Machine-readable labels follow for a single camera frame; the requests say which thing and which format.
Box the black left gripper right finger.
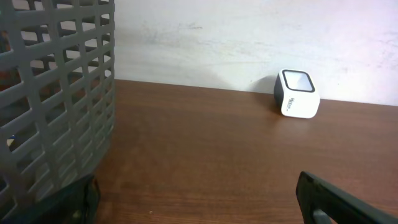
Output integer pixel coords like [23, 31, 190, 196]
[295, 171, 397, 224]

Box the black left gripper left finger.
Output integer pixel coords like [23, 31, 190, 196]
[1, 174, 101, 224]

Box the white barcode scanner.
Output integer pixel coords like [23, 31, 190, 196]
[273, 69, 320, 119]

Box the grey plastic mesh basket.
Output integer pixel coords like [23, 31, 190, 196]
[1, 0, 115, 219]

